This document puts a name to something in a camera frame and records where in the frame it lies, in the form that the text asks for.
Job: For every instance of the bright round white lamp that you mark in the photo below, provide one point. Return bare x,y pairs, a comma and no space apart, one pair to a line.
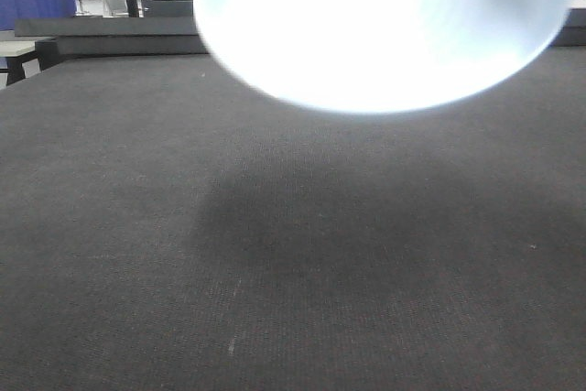
376,56

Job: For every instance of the white top trestle table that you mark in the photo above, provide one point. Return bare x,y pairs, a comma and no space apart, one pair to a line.
18,52

